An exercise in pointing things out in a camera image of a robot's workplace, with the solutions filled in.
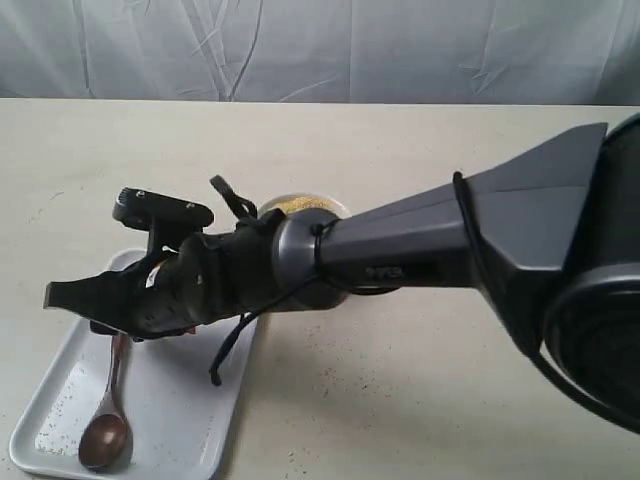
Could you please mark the black cloth-covered gripper body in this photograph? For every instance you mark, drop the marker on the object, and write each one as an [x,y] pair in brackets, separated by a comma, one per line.
[209,278]

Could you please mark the white rectangular plastic tray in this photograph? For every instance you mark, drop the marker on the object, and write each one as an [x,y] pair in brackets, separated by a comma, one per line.
[54,372]

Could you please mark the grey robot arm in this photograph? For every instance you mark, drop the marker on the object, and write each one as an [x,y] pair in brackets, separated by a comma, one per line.
[549,238]

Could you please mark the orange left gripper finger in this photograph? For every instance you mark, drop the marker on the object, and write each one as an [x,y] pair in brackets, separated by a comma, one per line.
[104,299]

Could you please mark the white backdrop curtain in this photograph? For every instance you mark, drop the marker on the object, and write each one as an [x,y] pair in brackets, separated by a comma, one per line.
[439,52]

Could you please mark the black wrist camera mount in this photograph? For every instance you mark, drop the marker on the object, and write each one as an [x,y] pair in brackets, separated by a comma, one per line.
[167,220]

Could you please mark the white bowl of grain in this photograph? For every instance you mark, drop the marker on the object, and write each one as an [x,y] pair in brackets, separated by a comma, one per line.
[310,207]

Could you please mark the brown wooden spoon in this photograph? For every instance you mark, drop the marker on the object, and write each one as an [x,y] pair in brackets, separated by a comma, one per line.
[104,438]

